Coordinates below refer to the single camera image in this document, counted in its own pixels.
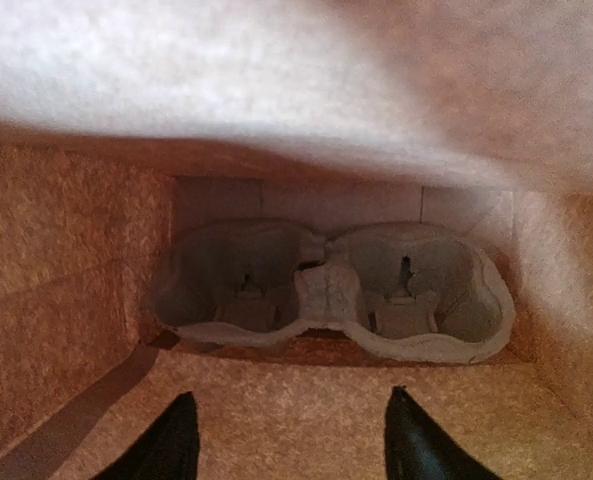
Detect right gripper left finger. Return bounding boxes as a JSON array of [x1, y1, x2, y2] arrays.
[[94, 392, 199, 480]]

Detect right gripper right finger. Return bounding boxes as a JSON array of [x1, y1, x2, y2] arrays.
[[384, 386, 498, 480]]

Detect cardboard cup carrier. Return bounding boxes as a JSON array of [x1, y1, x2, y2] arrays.
[[149, 219, 516, 365]]

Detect brown paper bag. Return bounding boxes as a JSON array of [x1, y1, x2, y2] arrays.
[[0, 1, 593, 479]]

